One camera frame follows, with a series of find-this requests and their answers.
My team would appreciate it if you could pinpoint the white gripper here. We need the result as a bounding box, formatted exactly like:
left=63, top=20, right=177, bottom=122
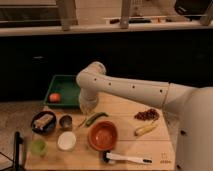
left=79, top=89, right=98, bottom=115

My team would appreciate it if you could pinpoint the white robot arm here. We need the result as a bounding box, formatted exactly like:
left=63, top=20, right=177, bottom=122
left=76, top=61, right=213, bottom=171

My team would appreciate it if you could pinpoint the small metal cup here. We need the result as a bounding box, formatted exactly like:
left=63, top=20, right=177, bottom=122
left=59, top=115, right=72, bottom=130

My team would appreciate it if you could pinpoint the white paper cup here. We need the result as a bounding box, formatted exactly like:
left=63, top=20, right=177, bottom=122
left=57, top=131, right=76, bottom=151

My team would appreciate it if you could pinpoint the green plastic cup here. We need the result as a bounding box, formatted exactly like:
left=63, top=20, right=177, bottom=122
left=30, top=139, right=47, bottom=156

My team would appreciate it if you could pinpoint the green pepper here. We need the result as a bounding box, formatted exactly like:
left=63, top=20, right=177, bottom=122
left=85, top=112, right=108, bottom=127

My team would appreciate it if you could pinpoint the green plastic tray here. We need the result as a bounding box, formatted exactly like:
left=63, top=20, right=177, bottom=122
left=44, top=75, right=80, bottom=109

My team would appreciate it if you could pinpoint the orange fruit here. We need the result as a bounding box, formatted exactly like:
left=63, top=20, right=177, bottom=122
left=49, top=93, right=61, bottom=103

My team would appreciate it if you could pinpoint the orange bowl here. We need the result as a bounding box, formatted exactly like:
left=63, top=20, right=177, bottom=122
left=88, top=121, right=118, bottom=151

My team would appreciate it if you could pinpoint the black bowl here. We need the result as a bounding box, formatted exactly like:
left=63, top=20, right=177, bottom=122
left=31, top=111, right=57, bottom=135

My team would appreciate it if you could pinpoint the wrapped sandwich block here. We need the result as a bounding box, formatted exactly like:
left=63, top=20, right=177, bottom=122
left=34, top=114, right=53, bottom=129

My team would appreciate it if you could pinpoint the white black brush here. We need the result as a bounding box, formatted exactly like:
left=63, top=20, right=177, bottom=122
left=103, top=151, right=152, bottom=164

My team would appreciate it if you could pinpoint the red grapes bunch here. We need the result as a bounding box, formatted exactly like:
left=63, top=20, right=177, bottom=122
left=134, top=109, right=159, bottom=121

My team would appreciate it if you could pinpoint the black stand left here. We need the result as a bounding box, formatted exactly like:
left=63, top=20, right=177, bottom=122
left=0, top=131, right=26, bottom=171

